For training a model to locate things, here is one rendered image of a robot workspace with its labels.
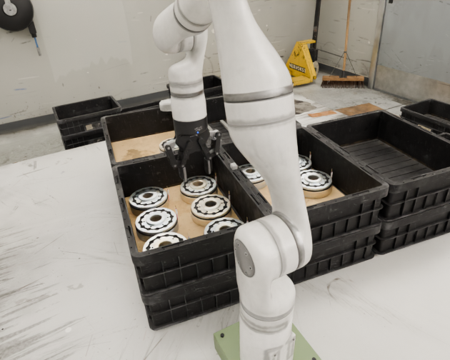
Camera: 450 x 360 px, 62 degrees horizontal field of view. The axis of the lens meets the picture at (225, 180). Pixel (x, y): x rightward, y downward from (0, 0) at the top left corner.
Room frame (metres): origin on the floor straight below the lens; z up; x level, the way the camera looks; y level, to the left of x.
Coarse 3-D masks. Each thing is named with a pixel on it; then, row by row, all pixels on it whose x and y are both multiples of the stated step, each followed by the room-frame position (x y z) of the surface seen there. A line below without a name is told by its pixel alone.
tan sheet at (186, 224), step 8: (176, 192) 0.91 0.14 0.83; (128, 200) 0.89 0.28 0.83; (176, 200) 0.87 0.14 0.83; (128, 208) 0.85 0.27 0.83; (168, 208) 0.84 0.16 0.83; (176, 208) 0.83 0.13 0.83; (184, 208) 0.83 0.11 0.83; (136, 216) 0.81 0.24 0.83; (184, 216) 0.79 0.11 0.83; (232, 216) 0.78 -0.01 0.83; (184, 224) 0.76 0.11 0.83; (192, 224) 0.76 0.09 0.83; (184, 232) 0.73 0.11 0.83; (192, 232) 0.73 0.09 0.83; (200, 232) 0.72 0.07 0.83; (136, 240) 0.71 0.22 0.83
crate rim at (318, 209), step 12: (312, 132) 1.04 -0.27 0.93; (228, 144) 1.00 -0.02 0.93; (324, 144) 0.96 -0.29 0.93; (228, 156) 0.93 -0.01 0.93; (348, 156) 0.88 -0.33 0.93; (360, 168) 0.81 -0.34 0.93; (360, 192) 0.71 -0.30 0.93; (372, 192) 0.70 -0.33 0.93; (384, 192) 0.71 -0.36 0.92; (264, 204) 0.68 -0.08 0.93; (324, 204) 0.67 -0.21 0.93; (336, 204) 0.67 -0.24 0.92; (348, 204) 0.68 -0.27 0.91; (312, 216) 0.65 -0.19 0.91
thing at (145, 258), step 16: (144, 160) 0.93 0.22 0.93; (224, 160) 0.90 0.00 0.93; (240, 176) 0.81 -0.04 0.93; (128, 224) 0.64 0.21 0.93; (240, 224) 0.62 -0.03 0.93; (128, 240) 0.59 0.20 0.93; (192, 240) 0.58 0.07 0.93; (208, 240) 0.58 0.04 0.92; (224, 240) 0.59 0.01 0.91; (144, 256) 0.54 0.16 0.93; (160, 256) 0.55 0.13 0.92
